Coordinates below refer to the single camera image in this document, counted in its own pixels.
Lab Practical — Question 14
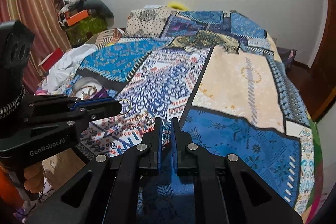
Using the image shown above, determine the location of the dark green pillow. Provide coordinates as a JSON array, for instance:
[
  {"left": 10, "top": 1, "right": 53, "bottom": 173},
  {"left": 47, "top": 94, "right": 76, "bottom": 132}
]
[{"left": 83, "top": 0, "right": 114, "bottom": 28}]

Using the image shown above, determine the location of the brown wooden door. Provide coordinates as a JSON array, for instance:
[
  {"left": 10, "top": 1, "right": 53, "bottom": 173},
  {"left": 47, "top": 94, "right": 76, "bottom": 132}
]
[{"left": 311, "top": 0, "right": 335, "bottom": 121}]

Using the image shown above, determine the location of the patchwork blue bedspread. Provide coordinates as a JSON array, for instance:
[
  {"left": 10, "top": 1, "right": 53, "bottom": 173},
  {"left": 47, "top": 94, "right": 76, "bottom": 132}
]
[{"left": 34, "top": 4, "right": 320, "bottom": 224}]

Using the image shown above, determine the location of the white crumpled cloth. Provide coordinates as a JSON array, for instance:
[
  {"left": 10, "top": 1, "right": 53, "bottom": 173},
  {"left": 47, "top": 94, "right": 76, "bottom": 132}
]
[{"left": 41, "top": 44, "right": 97, "bottom": 94}]

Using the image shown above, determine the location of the orange braided bracelet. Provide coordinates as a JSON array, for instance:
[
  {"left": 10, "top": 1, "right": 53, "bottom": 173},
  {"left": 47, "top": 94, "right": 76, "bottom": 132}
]
[{"left": 80, "top": 86, "right": 98, "bottom": 99}]

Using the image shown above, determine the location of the silver ring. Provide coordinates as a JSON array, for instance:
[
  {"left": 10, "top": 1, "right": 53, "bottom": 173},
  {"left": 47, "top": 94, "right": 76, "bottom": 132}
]
[{"left": 118, "top": 98, "right": 133, "bottom": 115}]

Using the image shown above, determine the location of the yellow round object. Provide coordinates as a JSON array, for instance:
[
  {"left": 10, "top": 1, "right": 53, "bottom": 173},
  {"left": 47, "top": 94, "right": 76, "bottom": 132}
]
[{"left": 167, "top": 1, "right": 189, "bottom": 11}]

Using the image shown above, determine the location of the dark bag on floor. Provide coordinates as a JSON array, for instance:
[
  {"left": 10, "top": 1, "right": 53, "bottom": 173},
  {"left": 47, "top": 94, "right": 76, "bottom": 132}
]
[{"left": 277, "top": 47, "right": 297, "bottom": 69}]

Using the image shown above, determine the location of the striped red curtain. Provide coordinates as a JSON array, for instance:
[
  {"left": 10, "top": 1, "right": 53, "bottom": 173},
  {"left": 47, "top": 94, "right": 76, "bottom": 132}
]
[{"left": 1, "top": 0, "right": 71, "bottom": 93}]

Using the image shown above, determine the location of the red and white box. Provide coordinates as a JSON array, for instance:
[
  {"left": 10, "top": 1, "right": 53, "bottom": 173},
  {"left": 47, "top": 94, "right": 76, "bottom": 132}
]
[{"left": 39, "top": 48, "right": 64, "bottom": 73}]

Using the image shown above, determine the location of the orange box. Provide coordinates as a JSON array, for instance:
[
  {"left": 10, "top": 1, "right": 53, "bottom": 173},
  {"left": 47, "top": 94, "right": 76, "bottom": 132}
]
[{"left": 67, "top": 10, "right": 89, "bottom": 27}]

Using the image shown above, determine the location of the person's left hand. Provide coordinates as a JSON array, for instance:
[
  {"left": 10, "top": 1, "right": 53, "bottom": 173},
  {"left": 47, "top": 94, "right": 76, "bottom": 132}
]
[{"left": 24, "top": 162, "right": 44, "bottom": 194}]

